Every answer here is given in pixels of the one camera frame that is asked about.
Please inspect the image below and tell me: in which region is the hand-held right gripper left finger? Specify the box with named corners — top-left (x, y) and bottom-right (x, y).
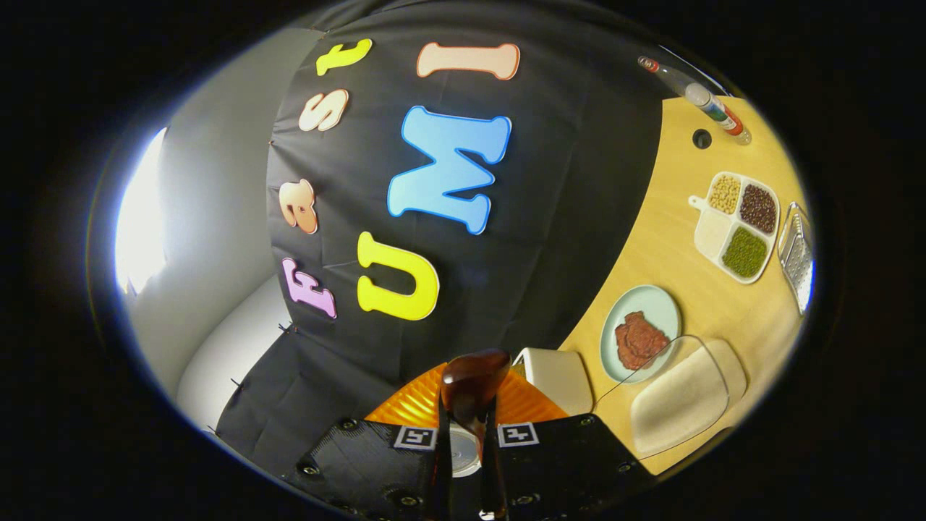
top-left (282, 362), bottom-right (454, 521)

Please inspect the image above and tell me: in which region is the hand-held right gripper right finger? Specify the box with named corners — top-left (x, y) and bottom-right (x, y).
top-left (481, 368), bottom-right (656, 521)

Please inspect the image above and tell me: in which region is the white chopstick holder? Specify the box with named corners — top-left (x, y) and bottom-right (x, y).
top-left (512, 347), bottom-right (595, 418)

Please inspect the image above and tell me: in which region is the dark wooden spoon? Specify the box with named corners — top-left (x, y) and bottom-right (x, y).
top-left (439, 348), bottom-right (513, 521)

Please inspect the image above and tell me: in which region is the red meat piece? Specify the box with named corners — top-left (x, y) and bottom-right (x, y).
top-left (614, 310), bottom-right (671, 371)

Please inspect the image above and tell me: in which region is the pale blue plate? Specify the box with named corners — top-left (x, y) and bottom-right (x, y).
top-left (600, 284), bottom-right (683, 385)

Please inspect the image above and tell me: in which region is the black backdrop cloth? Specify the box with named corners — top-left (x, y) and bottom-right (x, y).
top-left (213, 0), bottom-right (724, 478)

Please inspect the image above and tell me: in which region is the white divided bean dish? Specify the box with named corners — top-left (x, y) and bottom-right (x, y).
top-left (688, 171), bottom-right (783, 285)

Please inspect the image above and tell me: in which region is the clear plastic bottle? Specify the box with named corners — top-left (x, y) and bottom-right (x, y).
top-left (637, 56), bottom-right (753, 146)

